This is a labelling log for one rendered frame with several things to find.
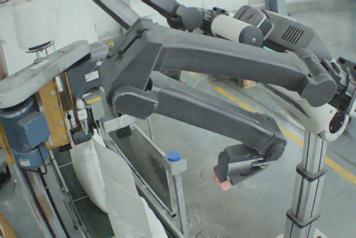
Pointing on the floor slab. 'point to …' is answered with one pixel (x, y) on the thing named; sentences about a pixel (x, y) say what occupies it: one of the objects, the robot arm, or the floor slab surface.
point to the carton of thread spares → (6, 227)
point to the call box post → (181, 204)
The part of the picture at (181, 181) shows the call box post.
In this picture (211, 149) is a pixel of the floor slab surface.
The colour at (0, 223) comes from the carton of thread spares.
